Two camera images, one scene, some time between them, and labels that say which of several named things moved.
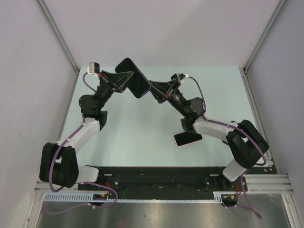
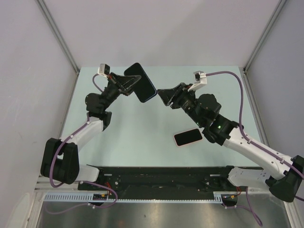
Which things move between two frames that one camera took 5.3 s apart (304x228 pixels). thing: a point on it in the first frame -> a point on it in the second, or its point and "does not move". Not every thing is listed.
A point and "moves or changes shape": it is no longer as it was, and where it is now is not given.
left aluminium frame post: x=57 y=33 does not move
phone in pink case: x=185 y=137 does not move
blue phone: x=137 y=83 moves or changes shape
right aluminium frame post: x=278 y=9 does not move
